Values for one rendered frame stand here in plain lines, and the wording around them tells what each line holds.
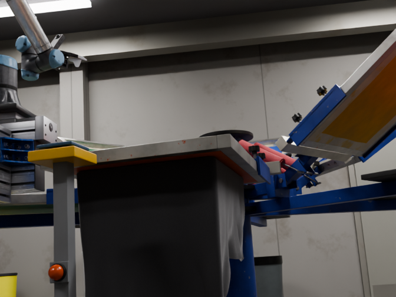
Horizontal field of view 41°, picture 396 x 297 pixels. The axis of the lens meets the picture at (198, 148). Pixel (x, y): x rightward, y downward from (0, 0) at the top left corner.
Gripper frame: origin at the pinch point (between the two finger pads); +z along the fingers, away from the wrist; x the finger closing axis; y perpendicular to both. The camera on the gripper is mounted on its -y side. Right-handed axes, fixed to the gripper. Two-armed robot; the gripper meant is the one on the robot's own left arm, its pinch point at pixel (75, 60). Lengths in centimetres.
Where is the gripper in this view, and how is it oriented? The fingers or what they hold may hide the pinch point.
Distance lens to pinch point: 277.2
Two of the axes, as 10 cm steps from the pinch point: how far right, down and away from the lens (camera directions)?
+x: 8.6, -0.2, -5.1
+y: -0.5, 9.9, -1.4
